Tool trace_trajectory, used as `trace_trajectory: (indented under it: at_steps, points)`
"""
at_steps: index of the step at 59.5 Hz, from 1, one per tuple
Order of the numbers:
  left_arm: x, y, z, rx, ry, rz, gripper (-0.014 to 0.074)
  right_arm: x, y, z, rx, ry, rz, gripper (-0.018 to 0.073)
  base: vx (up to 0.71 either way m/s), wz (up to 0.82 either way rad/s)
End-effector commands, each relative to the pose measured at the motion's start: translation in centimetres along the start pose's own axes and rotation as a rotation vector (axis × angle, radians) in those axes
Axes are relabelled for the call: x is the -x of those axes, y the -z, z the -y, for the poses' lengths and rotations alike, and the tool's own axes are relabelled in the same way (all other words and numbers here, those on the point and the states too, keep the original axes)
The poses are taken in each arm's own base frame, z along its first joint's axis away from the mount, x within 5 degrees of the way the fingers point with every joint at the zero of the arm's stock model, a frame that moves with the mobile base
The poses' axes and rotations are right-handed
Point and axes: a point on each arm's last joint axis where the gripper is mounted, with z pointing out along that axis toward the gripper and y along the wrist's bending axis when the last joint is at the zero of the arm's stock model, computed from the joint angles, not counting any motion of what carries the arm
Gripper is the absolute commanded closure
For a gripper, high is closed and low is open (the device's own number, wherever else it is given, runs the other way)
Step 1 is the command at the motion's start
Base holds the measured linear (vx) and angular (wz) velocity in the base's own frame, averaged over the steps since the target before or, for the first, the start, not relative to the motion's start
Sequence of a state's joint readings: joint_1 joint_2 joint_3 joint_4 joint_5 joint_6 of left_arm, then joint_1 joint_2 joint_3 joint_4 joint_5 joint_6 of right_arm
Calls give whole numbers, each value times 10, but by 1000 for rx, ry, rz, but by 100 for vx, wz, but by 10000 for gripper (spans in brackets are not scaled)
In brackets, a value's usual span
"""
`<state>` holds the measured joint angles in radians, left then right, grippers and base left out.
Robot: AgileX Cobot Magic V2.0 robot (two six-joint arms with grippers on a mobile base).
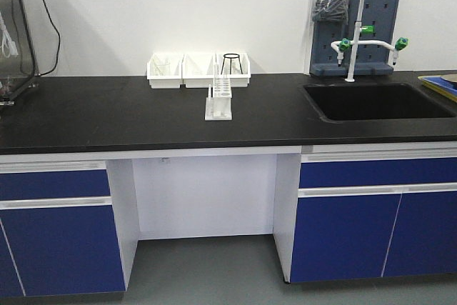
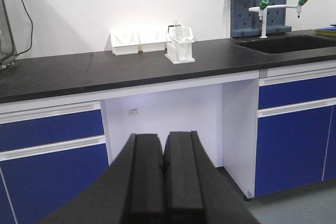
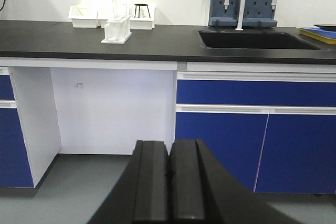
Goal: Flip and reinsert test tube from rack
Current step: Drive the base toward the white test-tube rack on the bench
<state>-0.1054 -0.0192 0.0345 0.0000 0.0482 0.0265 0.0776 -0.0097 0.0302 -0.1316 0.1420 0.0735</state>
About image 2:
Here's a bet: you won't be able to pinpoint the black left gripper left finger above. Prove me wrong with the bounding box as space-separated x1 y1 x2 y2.
39 134 164 223

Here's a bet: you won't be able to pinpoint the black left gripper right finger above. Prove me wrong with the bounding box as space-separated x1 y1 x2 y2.
164 131 258 223

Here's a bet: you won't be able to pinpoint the clear glass test tube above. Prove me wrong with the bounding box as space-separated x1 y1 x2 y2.
174 20 180 40

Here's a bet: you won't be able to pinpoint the white test tube rack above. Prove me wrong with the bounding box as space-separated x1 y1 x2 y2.
165 38 195 65

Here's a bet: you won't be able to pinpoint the clear rear test tube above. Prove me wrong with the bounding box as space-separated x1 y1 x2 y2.
177 24 183 39

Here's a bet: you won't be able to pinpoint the blue left upper drawer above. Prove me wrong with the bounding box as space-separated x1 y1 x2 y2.
1 110 104 151

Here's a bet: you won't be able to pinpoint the blue drawer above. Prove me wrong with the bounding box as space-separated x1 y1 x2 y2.
1 110 104 151
258 76 335 109

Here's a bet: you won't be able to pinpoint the blue left lower cabinet door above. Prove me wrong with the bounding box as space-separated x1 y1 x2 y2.
1 144 108 223

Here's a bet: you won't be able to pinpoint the blue cabinet door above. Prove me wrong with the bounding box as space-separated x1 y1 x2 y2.
1 144 108 223
255 106 333 196

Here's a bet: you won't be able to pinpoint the blue right lower cabinet door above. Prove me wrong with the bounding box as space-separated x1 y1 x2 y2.
255 106 333 196

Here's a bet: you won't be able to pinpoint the blue right upper drawer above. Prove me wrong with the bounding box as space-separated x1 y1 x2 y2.
258 76 335 109

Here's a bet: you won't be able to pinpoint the left white storage bin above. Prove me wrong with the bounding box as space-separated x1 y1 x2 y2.
110 29 140 56

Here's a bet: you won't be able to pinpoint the middle white storage bin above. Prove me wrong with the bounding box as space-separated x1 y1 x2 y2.
139 28 167 52

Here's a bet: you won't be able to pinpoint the black lab sink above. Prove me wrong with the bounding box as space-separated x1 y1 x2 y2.
236 35 335 54

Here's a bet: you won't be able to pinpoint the white lab faucet green knobs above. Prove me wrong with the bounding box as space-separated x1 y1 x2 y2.
248 0 308 38

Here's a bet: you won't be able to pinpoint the yellow blue tray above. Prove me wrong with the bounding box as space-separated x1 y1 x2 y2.
314 24 336 37

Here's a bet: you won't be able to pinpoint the black hanging cable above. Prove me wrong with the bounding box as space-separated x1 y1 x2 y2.
11 0 34 55

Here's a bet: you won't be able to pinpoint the glass enclosure with metal frame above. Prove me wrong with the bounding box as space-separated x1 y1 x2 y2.
1 0 18 70

